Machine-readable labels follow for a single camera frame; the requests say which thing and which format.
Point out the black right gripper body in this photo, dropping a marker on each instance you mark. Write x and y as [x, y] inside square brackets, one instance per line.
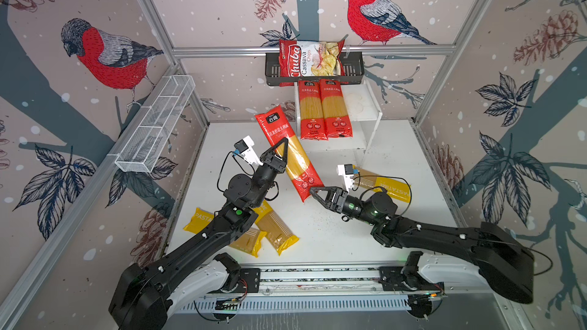
[342, 203]

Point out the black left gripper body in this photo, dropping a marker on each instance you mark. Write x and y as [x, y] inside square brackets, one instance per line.
[273, 165]

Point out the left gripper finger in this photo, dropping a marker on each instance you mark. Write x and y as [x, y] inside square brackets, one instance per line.
[283, 149]
[272, 151]

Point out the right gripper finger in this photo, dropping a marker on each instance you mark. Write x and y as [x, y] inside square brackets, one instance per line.
[316, 190]
[328, 202]

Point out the red spaghetti bag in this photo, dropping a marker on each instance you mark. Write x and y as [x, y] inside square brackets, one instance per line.
[335, 113]
[300, 170]
[313, 125]

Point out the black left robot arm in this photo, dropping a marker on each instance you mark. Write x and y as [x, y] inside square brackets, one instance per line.
[143, 294]

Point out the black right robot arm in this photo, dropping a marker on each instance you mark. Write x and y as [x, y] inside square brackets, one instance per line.
[505, 264]

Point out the white two-tier shelf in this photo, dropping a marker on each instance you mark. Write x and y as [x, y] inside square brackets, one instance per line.
[365, 115]

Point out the yellow spaghetti bag upper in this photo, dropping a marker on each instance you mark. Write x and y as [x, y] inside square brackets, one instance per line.
[278, 233]

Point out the yellow spaghetti bag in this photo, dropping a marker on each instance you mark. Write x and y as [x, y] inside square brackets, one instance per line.
[397, 187]
[278, 233]
[249, 243]

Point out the yellow spaghetti bag right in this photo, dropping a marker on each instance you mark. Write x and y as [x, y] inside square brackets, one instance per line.
[397, 187]

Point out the yellow spaghetti bag lower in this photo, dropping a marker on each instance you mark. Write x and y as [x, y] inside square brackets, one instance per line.
[249, 243]

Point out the red cassava chips bag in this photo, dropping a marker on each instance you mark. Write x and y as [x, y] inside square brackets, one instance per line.
[310, 58]

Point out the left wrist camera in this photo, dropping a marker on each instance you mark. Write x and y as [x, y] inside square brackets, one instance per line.
[244, 149]

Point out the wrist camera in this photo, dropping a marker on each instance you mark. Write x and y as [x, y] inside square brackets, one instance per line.
[348, 173]
[244, 149]

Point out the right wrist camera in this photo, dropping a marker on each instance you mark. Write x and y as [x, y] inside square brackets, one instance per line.
[348, 173]

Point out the aluminium mounting rail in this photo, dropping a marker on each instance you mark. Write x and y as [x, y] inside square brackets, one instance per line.
[304, 282]

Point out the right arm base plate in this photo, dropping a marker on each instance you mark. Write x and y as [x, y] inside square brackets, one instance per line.
[407, 278]

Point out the black wall basket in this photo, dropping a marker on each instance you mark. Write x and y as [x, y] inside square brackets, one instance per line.
[347, 69]

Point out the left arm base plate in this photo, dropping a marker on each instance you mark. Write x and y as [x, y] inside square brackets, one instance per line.
[239, 280]

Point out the white wire mesh basket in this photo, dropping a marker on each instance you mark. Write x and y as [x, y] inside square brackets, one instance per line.
[147, 142]

